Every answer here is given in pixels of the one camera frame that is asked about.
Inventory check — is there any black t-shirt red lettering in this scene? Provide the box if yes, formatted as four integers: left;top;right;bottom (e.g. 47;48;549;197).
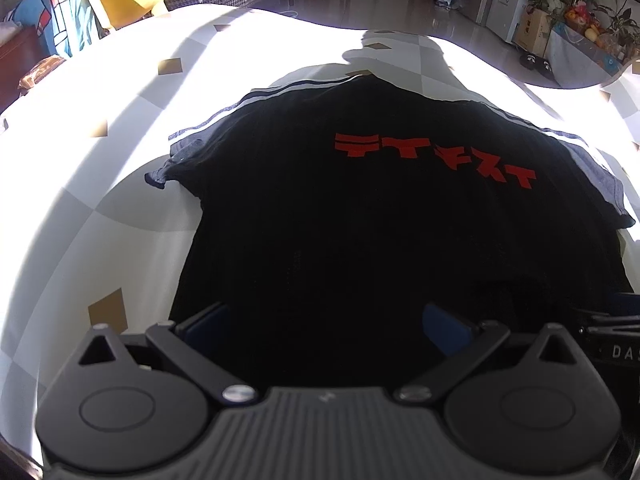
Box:
145;75;632;387

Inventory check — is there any white checkered tablecloth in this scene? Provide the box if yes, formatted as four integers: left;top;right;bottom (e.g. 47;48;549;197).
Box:
1;4;639;458

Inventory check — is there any brown snack bag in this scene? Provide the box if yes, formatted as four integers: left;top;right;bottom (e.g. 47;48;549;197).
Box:
17;55;66;96

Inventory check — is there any cardboard box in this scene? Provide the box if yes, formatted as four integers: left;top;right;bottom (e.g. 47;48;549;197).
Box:
514;6;552;58

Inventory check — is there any fruit basket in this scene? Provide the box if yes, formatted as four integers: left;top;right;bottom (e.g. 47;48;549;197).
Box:
564;1;600;42

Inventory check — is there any brown wooden cabinet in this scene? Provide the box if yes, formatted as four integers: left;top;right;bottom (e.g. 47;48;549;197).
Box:
0;26;47;112

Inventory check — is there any blue cartoon cloth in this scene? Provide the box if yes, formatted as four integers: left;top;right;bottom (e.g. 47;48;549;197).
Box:
2;0;101;58

